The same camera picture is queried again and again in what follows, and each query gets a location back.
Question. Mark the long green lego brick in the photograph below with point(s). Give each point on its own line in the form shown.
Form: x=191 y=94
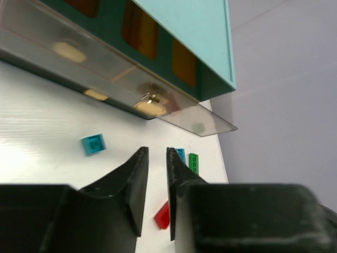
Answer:
x=194 y=162

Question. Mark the long teal lego brick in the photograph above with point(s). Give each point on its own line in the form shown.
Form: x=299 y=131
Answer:
x=181 y=153

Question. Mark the long red lego brick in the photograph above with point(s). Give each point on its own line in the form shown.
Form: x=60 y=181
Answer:
x=162 y=217

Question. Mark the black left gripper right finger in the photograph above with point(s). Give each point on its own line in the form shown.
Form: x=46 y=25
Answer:
x=213 y=217

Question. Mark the small teal lego cube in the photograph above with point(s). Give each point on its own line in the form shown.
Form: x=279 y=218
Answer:
x=93 y=144

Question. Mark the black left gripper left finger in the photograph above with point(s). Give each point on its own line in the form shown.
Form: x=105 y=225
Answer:
x=104 y=216

